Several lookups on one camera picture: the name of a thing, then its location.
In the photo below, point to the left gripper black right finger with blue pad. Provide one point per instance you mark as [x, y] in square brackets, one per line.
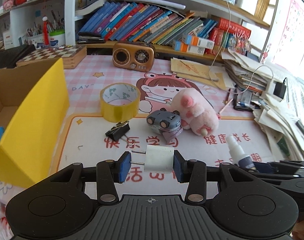
[194, 173]

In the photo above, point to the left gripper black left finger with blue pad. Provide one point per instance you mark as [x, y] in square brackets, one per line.
[109, 173]

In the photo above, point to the white power plug adapter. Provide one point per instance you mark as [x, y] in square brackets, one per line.
[158, 159]

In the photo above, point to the white spray bottle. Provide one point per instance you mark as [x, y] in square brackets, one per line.
[239, 157]

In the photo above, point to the person's hand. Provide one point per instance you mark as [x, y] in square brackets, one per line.
[298, 231]

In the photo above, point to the black binder clip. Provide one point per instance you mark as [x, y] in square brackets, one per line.
[118, 131]

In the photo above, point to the cartoon desk mat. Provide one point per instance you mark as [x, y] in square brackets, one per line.
[149, 139]

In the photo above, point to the grey toy car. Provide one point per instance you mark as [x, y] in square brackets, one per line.
[161, 121]

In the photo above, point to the pink plush paw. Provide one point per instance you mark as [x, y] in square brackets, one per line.
[195, 111]

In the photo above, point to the yellow tape roll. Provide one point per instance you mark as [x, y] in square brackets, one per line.
[119, 102]

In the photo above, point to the pink checkered tablecloth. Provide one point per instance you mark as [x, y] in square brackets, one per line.
[94, 73]

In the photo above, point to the stack of papers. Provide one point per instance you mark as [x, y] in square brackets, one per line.
[279, 118]

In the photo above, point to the yellow cardboard box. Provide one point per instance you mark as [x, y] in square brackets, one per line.
[33, 104]

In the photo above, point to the black power adapter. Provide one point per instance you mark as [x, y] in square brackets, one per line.
[280, 89]

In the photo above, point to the wooden retro radio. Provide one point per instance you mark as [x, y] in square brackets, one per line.
[138, 56]

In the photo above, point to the wooden chessboard box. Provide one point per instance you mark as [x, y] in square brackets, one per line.
[71, 56]

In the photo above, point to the white green-lid jar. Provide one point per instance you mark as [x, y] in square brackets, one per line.
[57, 38]

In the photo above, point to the black Yamaha keyboard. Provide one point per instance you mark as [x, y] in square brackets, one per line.
[9, 57]

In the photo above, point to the white bookshelf unit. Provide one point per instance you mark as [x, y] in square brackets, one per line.
[100, 24]

